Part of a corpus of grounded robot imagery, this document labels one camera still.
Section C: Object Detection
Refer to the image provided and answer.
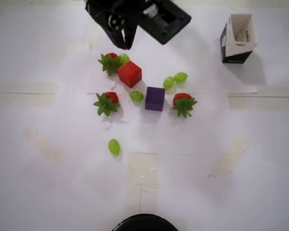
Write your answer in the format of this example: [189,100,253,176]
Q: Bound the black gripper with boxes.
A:
[85,0,145,50]

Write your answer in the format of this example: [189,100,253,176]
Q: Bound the red wooden cube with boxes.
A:
[117,60,143,89]

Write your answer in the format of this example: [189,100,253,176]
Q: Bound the purple wooden cube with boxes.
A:
[144,86,166,112]

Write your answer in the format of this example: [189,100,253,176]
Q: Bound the green plastic grape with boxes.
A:
[107,138,122,157]
[163,76,176,90]
[129,90,145,103]
[118,53,131,65]
[174,72,189,84]

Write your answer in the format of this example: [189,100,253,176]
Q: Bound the red plastic strawberry green leaves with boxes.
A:
[92,91,121,118]
[97,52,123,77]
[171,92,198,119]

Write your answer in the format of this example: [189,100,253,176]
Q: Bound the open white black cardboard box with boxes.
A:
[219,13,259,64]

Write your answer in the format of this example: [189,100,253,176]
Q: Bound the black round dome object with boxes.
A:
[112,213,179,231]

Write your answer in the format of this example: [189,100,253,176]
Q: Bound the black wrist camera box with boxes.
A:
[137,0,192,45]

